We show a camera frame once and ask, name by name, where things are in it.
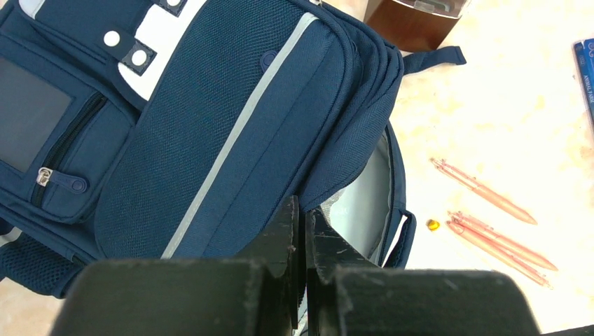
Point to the brown wooden metronome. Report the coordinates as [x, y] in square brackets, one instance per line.
[415, 25]

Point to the white yellow-tipped pen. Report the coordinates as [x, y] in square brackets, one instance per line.
[433, 225]

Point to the pink pen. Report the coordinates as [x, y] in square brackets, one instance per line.
[502, 240]
[495, 251]
[483, 191]

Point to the blue green landscape book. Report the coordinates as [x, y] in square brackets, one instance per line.
[583, 52]

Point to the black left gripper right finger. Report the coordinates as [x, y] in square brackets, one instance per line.
[348, 295]

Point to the navy blue student backpack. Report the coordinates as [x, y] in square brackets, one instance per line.
[176, 129]

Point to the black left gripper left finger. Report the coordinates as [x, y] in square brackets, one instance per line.
[255, 292]

